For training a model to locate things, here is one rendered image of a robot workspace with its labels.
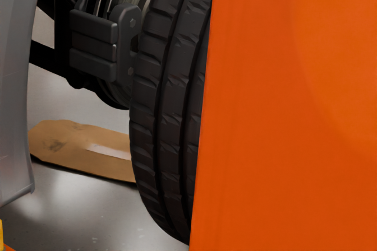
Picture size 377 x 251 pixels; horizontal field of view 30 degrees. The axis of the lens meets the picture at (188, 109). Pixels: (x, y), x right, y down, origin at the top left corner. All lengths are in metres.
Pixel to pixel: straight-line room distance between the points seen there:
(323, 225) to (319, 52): 0.10
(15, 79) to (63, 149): 1.66
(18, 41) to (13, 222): 1.38
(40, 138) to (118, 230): 0.57
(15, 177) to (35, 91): 2.05
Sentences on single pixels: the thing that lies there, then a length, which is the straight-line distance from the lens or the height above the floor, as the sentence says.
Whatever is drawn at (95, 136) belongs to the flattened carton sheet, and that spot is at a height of 0.01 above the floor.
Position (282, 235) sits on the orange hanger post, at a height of 1.00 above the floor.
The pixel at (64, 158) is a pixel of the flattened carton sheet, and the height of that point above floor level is 0.01.
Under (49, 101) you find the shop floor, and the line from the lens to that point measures 2.82.
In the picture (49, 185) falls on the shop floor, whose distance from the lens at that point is 2.29.
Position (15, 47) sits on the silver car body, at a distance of 0.80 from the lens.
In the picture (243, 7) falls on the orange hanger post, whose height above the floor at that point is 1.13.
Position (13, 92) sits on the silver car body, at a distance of 0.82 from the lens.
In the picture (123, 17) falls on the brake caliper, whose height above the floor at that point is 0.90.
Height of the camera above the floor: 1.25
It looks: 27 degrees down
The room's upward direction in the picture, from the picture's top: 5 degrees clockwise
